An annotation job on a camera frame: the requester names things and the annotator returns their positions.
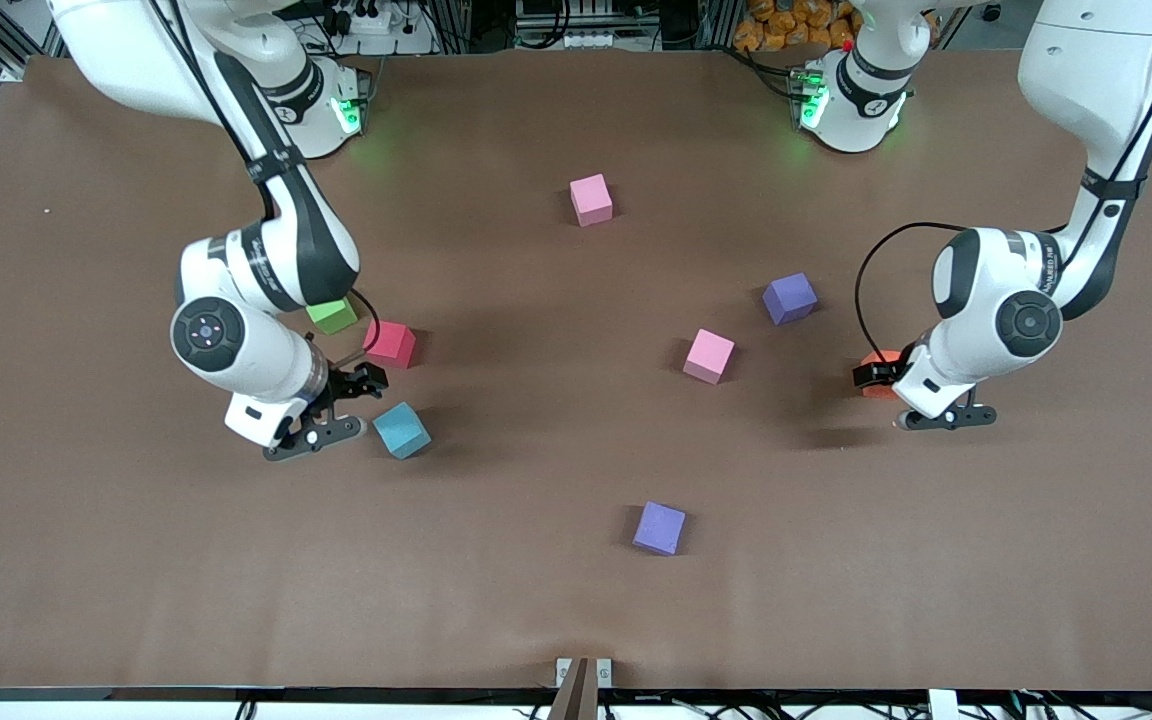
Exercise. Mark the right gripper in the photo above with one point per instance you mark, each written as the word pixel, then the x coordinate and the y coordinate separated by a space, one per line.
pixel 347 384

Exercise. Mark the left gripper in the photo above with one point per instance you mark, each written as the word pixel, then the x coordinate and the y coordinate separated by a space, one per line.
pixel 884 373

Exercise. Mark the orange foam cube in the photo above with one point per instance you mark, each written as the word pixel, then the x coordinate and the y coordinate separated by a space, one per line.
pixel 876 355

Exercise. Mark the red foam cube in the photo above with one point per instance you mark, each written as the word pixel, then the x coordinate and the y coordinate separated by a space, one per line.
pixel 391 345

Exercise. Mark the blue foam cube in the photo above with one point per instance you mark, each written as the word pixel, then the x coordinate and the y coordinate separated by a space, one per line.
pixel 402 432

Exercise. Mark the pink foam cube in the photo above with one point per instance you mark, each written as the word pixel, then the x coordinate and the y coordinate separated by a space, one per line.
pixel 708 354
pixel 591 198

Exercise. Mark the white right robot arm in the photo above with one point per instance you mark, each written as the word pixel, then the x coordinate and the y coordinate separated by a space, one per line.
pixel 236 350

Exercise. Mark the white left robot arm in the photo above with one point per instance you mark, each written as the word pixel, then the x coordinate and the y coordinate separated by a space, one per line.
pixel 996 290

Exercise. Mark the green foam cube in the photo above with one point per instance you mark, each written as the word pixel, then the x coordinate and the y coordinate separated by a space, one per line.
pixel 334 318

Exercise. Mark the purple foam cube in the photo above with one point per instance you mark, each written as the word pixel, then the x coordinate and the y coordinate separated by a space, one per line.
pixel 659 525
pixel 788 297

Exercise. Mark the brown table cover sheet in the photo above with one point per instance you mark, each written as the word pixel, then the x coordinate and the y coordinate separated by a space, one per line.
pixel 136 550

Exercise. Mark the white label tag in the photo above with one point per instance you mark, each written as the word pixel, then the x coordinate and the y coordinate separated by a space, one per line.
pixel 943 705

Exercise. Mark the pile of orange packets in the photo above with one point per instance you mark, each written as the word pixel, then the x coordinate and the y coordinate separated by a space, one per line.
pixel 786 25

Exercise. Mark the white power strip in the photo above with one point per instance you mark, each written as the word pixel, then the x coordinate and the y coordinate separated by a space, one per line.
pixel 371 18

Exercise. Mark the metal equipment rack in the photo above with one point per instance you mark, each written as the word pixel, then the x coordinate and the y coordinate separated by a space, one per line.
pixel 586 30

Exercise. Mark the white metal table bracket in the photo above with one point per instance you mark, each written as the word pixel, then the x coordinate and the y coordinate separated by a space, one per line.
pixel 563 670

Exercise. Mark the aluminium frame rail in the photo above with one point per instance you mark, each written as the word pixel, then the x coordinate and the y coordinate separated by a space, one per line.
pixel 21 50

